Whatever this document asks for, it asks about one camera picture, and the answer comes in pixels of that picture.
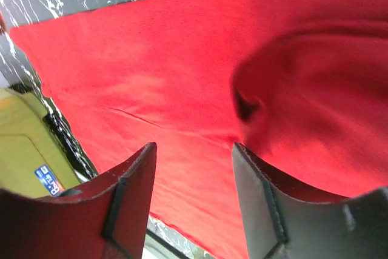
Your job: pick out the olive green plastic bin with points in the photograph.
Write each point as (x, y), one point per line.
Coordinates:
(27, 143)

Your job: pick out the red t shirt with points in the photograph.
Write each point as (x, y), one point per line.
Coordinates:
(302, 83)

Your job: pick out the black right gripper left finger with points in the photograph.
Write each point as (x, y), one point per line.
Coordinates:
(105, 217)

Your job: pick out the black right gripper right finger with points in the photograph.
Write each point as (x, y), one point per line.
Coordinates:
(286, 218)

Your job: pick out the blue label sticker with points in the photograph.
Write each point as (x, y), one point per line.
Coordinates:
(49, 180)

